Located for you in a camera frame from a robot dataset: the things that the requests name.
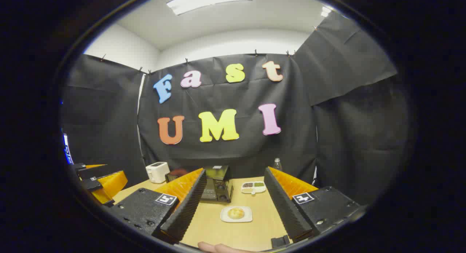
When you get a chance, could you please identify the black backdrop cloth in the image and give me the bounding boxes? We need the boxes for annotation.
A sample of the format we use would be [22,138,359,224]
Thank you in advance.
[60,11,412,206]

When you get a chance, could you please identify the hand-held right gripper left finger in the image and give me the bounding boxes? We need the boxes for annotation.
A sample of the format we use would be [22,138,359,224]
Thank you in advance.
[109,168,207,245]

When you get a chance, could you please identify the white square plate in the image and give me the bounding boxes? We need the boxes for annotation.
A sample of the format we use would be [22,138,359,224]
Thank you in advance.
[220,206,253,223]

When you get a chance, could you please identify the white toaster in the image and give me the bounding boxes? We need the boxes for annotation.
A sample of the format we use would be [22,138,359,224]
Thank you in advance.
[146,162,170,183]

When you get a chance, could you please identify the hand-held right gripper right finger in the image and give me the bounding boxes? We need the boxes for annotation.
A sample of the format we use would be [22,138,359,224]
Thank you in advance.
[264,167,366,242]

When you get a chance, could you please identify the white divided grain dish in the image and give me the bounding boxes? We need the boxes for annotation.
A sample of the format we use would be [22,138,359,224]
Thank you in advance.
[241,181,267,195]

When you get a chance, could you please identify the long ceiling light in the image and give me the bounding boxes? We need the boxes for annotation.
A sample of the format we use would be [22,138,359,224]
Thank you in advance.
[167,0,253,16]

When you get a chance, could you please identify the black electric oven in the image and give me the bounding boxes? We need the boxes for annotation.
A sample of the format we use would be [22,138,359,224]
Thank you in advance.
[166,165,233,203]

